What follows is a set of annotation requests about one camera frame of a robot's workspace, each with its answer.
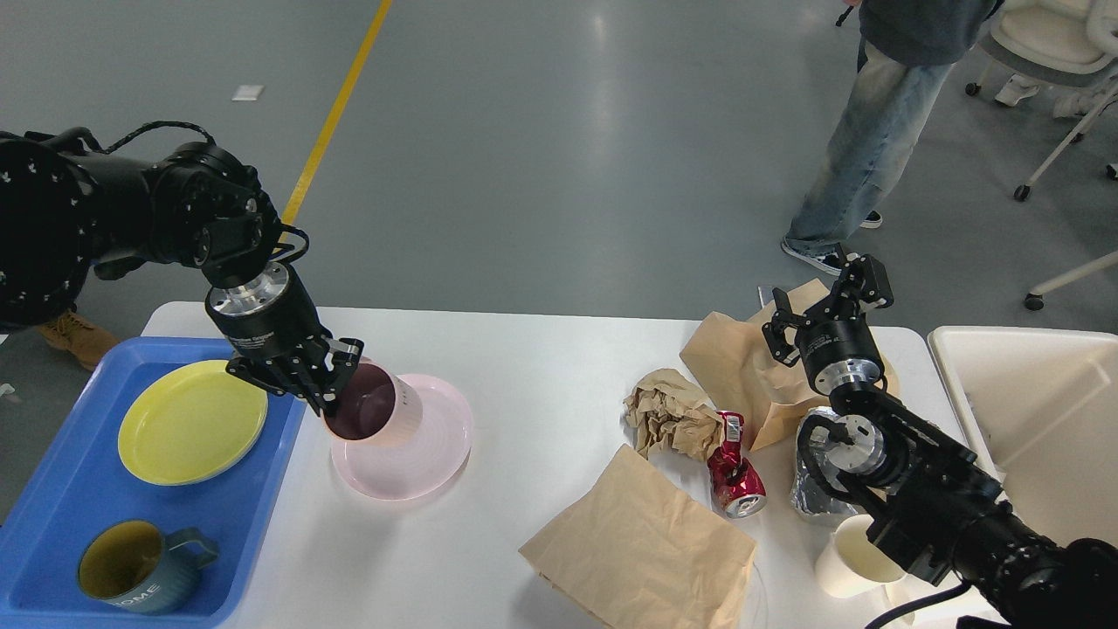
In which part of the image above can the yellow plate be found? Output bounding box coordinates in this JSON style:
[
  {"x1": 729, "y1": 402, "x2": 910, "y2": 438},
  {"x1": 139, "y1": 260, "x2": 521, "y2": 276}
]
[{"x1": 117, "y1": 361, "x2": 268, "y2": 487}]

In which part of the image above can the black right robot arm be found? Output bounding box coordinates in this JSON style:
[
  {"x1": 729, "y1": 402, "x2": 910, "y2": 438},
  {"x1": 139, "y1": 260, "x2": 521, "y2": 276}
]
[{"x1": 762, "y1": 252, "x2": 1117, "y2": 628}]

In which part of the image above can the teal mug yellow inside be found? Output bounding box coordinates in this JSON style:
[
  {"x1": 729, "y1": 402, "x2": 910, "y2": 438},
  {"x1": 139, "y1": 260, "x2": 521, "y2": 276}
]
[{"x1": 76, "y1": 520, "x2": 220, "y2": 616}]

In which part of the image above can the white paper scrap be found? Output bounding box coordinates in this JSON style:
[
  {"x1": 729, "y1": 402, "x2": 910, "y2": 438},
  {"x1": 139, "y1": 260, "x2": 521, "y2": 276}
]
[{"x1": 231, "y1": 84, "x2": 265, "y2": 102}]

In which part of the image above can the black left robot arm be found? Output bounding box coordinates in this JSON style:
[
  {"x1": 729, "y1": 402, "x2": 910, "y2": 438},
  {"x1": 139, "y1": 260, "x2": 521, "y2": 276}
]
[{"x1": 1, "y1": 127, "x2": 363, "y2": 418}]

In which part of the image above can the tan work boot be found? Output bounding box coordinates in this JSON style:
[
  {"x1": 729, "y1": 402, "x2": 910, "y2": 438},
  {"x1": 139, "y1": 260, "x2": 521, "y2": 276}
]
[{"x1": 35, "y1": 309, "x2": 120, "y2": 373}]

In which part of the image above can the white chair leg caster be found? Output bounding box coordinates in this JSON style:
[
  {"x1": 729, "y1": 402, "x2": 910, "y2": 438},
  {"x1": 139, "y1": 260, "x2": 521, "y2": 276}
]
[{"x1": 1022, "y1": 250, "x2": 1118, "y2": 311}]

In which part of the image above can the silver foil wrapper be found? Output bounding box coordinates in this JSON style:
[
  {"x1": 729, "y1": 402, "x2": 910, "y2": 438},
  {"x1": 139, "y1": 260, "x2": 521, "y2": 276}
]
[{"x1": 790, "y1": 406, "x2": 862, "y2": 526}]

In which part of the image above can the pink plate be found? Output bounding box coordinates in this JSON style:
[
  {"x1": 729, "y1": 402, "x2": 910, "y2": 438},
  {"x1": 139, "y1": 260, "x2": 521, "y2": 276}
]
[{"x1": 330, "y1": 374, "x2": 474, "y2": 501}]

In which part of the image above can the white plastic bin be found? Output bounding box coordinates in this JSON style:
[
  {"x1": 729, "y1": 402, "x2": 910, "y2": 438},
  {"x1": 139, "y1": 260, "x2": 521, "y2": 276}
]
[{"x1": 928, "y1": 326, "x2": 1117, "y2": 545}]

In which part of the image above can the crushed red soda can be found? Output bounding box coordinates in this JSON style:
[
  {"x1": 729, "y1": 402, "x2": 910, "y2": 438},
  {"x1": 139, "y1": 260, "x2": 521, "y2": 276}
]
[{"x1": 707, "y1": 411, "x2": 768, "y2": 520}]

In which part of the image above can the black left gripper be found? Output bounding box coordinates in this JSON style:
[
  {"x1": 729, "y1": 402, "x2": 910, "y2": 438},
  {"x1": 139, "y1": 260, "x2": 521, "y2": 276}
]
[{"x1": 206, "y1": 263, "x2": 363, "y2": 418}]

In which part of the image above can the person in jeans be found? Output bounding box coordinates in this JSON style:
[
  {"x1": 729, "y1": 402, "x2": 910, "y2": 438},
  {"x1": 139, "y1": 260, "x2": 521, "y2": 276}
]
[{"x1": 780, "y1": 1, "x2": 1001, "y2": 275}]

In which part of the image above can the brown paper bag rear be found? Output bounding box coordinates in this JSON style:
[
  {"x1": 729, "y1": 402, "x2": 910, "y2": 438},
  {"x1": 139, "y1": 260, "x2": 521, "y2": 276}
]
[{"x1": 680, "y1": 279, "x2": 901, "y2": 452}]

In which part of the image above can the flat brown paper bag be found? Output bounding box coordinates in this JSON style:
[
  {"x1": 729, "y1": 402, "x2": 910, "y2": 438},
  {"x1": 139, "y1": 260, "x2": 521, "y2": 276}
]
[{"x1": 520, "y1": 445, "x2": 757, "y2": 628}]

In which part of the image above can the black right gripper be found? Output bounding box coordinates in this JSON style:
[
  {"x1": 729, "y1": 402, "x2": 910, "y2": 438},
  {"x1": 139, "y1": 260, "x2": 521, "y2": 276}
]
[{"x1": 762, "y1": 245, "x2": 894, "y2": 397}]

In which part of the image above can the crumpled brown paper ball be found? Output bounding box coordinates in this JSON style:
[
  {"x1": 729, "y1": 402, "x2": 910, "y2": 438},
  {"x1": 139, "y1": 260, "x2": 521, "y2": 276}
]
[{"x1": 625, "y1": 368, "x2": 723, "y2": 463}]

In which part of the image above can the pink mug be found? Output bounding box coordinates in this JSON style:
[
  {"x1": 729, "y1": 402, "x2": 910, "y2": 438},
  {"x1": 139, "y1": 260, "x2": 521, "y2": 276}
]
[{"x1": 324, "y1": 361, "x2": 424, "y2": 447}]

